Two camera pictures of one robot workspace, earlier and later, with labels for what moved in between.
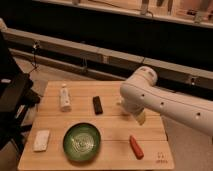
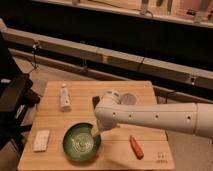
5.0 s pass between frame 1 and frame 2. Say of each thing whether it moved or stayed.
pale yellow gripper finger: moved
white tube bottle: stayed
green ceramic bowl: stayed
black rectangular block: stayed
